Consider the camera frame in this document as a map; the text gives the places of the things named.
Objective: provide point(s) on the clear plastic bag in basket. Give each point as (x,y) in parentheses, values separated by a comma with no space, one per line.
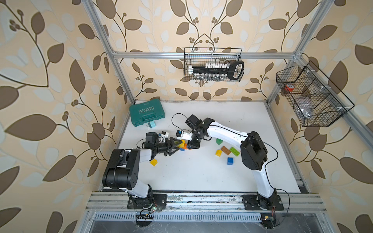
(306,106)

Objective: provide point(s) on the blue lego brick right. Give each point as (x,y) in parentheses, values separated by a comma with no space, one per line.
(230,161)

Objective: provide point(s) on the black white tool in basket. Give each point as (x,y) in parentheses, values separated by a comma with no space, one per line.
(232,71)

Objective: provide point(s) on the red object in basket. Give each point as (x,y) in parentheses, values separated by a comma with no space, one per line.
(289,87)

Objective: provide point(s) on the side wall wire basket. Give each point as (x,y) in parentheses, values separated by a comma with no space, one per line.
(330,102)

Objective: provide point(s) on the green lego cube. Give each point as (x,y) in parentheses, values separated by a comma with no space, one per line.
(219,141)

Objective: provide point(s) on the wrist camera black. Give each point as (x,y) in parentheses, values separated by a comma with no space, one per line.
(193,122)
(151,138)

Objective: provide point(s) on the lime green lego plate right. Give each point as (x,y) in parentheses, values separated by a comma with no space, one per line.
(235,151)

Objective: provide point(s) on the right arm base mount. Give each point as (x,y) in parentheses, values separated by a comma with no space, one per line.
(256,203)

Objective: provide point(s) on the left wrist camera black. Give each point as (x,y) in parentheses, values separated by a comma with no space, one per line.
(151,138)

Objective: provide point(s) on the green plastic tool case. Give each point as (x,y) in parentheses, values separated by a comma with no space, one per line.
(146,112)

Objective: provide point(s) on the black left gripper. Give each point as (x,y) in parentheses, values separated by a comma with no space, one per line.
(169,148)

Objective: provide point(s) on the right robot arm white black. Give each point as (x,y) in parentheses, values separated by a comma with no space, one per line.
(252,149)

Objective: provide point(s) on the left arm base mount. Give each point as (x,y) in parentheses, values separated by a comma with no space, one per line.
(156,201)

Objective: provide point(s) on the back wall wire basket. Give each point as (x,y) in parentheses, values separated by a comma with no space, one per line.
(199,56)

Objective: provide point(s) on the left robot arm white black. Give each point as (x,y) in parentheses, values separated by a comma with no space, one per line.
(122,170)

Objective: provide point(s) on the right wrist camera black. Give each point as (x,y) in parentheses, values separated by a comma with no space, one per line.
(193,122)

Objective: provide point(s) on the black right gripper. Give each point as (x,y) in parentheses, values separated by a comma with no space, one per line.
(193,145)

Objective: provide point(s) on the teal USB wall charger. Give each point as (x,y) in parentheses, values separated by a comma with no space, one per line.
(151,124)

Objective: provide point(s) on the yellow lego brick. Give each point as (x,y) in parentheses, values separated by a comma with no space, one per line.
(218,153)
(182,145)
(153,162)

